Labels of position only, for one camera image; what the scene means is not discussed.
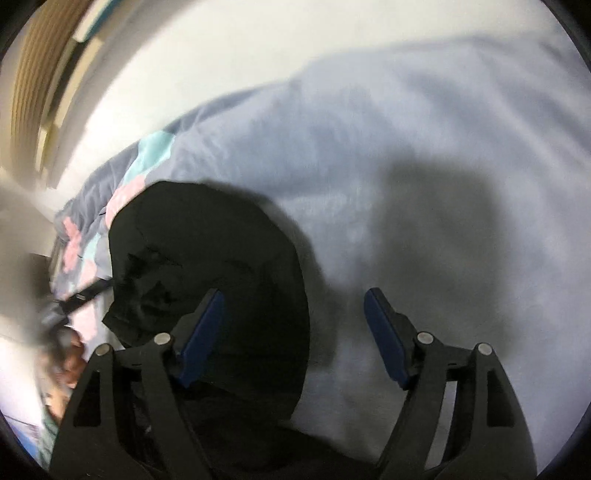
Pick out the grey floral duvet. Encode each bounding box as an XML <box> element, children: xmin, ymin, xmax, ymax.
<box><xmin>56</xmin><ymin>30</ymin><xmax>590</xmax><ymax>467</ymax></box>

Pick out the person's left hand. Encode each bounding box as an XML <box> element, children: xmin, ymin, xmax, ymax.
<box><xmin>44</xmin><ymin>327</ymin><xmax>87</xmax><ymax>424</ymax></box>

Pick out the wooden slatted headboard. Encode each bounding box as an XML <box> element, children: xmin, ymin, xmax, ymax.
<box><xmin>6</xmin><ymin>0</ymin><xmax>90</xmax><ymax>184</ymax></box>

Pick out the black jacket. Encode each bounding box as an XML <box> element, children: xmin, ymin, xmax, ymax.
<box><xmin>102</xmin><ymin>180</ymin><xmax>371</xmax><ymax>480</ymax></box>

